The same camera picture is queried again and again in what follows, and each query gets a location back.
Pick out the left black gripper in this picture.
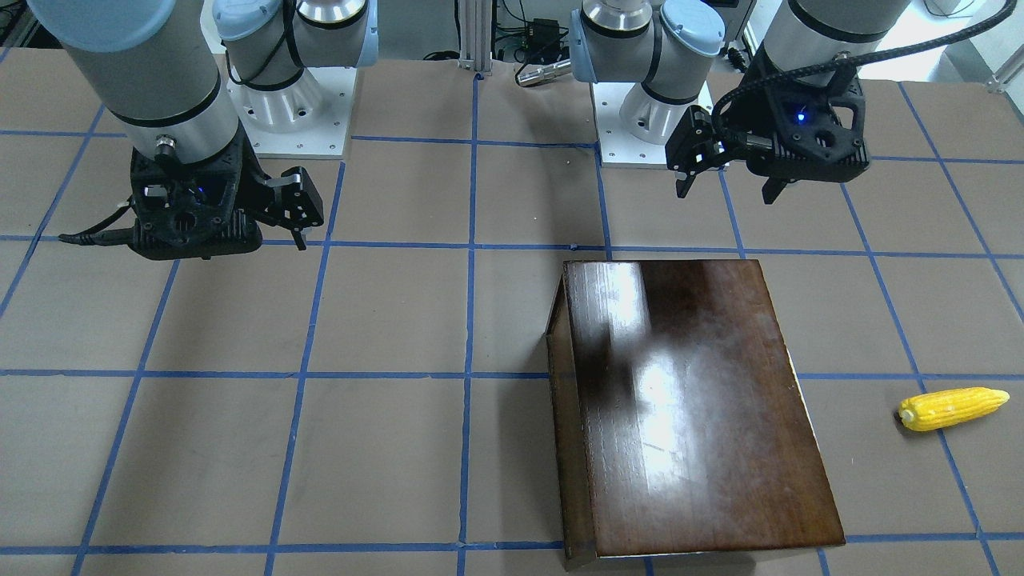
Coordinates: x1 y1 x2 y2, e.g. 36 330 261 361
666 106 791 205

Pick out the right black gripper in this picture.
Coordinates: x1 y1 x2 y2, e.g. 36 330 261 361
254 166 325 251

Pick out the yellow corn cob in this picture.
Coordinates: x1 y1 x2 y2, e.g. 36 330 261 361
895 387 1010 433

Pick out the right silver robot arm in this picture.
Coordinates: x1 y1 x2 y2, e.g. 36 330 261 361
30 1 379 260

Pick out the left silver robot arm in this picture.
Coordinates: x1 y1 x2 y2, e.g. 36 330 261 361
568 1 906 204

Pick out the dark wooden drawer cabinet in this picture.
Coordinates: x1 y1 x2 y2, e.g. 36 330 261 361
545 259 847 571

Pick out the black braided cable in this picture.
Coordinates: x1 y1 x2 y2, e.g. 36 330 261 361
710 6 1024 153

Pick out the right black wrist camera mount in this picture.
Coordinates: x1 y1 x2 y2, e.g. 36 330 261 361
129 126 262 260

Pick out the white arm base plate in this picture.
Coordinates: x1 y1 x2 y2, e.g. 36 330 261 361
591 82 713 169
226 68 358 159

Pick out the aluminium frame post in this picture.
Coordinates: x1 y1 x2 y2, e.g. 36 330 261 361
454 0 494 77

